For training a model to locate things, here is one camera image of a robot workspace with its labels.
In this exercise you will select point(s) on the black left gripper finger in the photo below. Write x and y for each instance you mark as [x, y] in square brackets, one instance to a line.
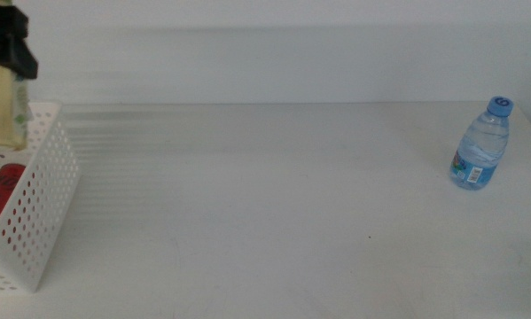
[14, 59]

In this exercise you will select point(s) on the clear water bottle blue cap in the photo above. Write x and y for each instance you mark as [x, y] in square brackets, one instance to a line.
[482, 150]

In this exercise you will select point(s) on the white perforated plastic basket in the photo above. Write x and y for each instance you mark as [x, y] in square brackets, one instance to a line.
[39, 199]

